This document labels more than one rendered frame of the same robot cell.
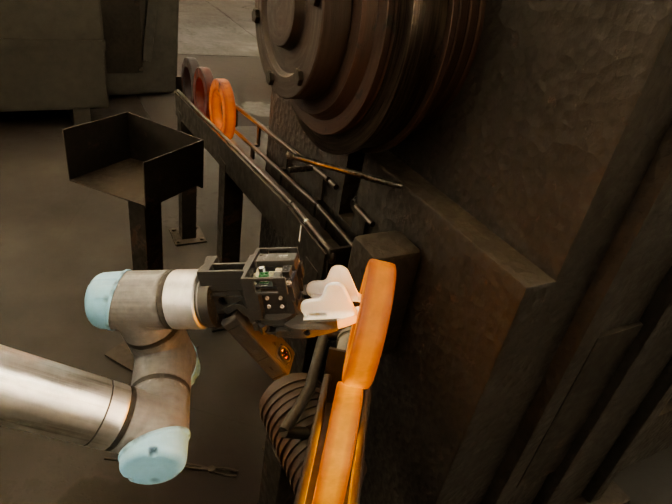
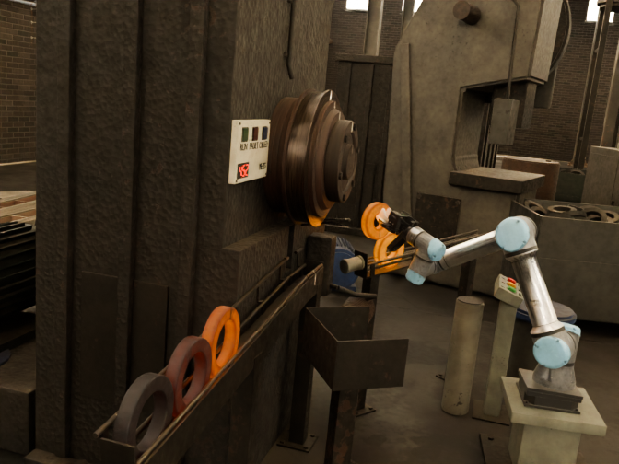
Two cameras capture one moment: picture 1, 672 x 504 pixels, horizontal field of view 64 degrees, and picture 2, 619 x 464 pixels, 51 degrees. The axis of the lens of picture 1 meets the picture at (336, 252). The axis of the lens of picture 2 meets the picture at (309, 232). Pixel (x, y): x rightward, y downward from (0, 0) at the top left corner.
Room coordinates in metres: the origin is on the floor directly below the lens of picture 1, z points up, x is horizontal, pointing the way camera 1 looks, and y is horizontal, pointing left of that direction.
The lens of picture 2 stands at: (2.49, 1.70, 1.32)
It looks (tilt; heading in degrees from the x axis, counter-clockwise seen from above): 12 degrees down; 227
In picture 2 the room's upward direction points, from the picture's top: 5 degrees clockwise
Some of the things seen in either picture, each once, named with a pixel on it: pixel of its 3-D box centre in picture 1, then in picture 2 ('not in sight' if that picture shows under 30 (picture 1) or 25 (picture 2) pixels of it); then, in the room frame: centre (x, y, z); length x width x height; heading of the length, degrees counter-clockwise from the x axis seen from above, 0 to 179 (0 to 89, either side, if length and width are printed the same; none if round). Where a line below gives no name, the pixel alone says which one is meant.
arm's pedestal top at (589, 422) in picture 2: not in sight; (549, 404); (0.27, 0.69, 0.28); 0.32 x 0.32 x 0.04; 39
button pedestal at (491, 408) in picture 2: not in sight; (501, 349); (0.01, 0.31, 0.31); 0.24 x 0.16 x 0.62; 32
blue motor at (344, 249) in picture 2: not in sight; (334, 261); (-0.72, -1.49, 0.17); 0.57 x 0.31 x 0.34; 52
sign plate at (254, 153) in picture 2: not in sight; (251, 150); (1.32, 0.14, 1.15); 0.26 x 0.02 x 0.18; 32
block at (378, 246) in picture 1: (376, 297); (319, 263); (0.78, -0.09, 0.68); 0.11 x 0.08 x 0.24; 122
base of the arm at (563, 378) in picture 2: not in sight; (555, 369); (0.27, 0.69, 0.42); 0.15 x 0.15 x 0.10
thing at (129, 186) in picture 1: (142, 255); (342, 439); (1.22, 0.54, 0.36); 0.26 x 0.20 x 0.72; 67
